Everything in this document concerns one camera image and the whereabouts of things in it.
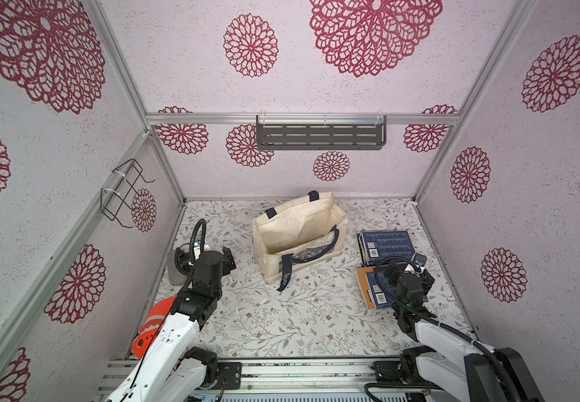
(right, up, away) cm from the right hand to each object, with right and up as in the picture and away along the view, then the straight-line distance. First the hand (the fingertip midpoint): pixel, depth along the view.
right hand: (409, 262), depth 85 cm
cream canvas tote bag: (-33, +9, +15) cm, 38 cm away
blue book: (-9, +5, +10) cm, 14 cm away
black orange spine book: (-15, -7, +3) cm, 17 cm away
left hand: (-65, +3, -5) cm, 66 cm away
